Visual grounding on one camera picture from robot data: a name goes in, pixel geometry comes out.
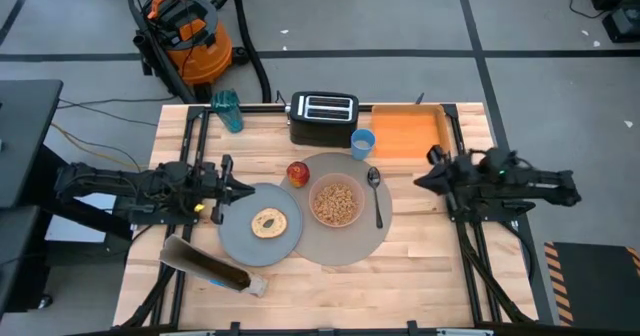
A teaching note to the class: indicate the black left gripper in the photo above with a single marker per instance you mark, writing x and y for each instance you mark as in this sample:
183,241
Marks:
215,186

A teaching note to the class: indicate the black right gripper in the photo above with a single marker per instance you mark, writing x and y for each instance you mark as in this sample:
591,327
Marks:
462,178

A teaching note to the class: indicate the toasted bagel half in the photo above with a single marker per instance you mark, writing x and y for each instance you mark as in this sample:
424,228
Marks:
260,228

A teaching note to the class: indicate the red and yellow apple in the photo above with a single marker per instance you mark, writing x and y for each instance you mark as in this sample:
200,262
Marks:
298,175

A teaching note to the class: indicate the dark metal spoon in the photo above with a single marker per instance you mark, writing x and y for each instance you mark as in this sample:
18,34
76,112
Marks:
374,176

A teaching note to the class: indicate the family size cereal box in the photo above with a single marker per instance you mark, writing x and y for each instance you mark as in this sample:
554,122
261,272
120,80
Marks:
200,263

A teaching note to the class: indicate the pale pink bowl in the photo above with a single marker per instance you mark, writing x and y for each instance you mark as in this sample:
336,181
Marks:
336,178

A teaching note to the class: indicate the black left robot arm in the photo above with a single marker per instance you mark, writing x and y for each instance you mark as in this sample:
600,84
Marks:
110,181

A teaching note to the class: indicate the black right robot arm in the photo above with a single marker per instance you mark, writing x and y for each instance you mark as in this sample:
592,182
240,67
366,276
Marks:
540,183

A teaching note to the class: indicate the grey round plate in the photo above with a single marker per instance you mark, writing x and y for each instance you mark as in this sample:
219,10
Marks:
240,241

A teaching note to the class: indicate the orange plastic tray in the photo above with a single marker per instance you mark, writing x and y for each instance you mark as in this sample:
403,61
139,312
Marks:
405,136

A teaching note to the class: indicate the light blue cup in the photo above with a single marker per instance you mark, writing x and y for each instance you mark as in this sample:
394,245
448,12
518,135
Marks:
361,154

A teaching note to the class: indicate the black table clamp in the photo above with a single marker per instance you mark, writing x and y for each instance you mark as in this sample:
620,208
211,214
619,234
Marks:
412,327
420,99
234,328

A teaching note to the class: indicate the black two-slot toaster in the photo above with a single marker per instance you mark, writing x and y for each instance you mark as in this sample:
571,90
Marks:
322,131

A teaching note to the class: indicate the grey round placemat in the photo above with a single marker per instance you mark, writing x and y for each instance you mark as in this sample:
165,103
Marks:
345,246

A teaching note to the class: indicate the orange and black shop vacuum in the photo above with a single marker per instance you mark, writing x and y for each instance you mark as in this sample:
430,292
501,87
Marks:
200,51

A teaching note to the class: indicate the black vacuum wand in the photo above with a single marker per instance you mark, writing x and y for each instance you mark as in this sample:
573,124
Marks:
160,56

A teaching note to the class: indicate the white flat board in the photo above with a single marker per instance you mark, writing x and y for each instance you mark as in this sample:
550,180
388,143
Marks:
85,226

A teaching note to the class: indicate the black hazard-striped floor mat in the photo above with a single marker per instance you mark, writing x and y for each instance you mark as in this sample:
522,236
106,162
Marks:
595,286

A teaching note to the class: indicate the black side desk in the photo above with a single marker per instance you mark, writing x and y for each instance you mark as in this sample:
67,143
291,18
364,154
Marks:
25,136

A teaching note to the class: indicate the black aluminium table frame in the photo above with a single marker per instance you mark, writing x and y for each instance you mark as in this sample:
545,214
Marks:
250,109

